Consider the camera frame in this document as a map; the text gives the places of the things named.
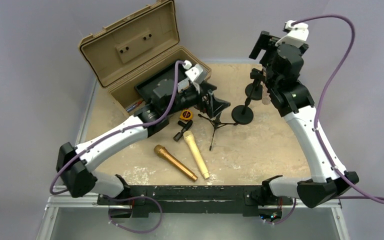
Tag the tan plastic toolbox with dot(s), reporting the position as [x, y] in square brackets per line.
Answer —
[135, 48]

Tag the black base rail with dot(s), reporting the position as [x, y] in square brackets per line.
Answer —
[199, 199]

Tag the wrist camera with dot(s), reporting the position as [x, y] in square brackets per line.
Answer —
[296, 34]
[194, 76]

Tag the black stand for silver microphone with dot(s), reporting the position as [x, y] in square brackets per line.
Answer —
[243, 114]

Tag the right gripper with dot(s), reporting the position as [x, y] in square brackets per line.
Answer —
[262, 46]

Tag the black toolbox tray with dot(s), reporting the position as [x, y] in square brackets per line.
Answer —
[149, 87]

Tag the black round base stand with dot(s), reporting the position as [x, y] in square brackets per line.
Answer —
[256, 92]

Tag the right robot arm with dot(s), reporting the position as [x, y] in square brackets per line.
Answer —
[329, 179]

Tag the yellow tape measure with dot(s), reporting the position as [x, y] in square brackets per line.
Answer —
[186, 115]

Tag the red clear screwdriver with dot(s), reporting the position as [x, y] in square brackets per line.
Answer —
[134, 106]

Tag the black tripod microphone stand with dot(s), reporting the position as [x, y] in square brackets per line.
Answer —
[216, 124]

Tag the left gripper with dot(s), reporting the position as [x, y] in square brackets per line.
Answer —
[207, 98]

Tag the cream microphone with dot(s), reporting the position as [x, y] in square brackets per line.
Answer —
[191, 142]

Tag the silver glitter microphone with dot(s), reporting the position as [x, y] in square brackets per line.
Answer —
[265, 98]

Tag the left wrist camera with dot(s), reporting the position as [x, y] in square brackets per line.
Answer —
[194, 76]

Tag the brown microphone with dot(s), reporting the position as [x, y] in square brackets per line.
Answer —
[164, 154]

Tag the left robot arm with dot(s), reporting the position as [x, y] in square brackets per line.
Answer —
[76, 165]

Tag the black cylindrical tool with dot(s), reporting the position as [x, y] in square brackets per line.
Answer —
[185, 127]

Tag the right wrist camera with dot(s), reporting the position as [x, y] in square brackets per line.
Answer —
[296, 34]

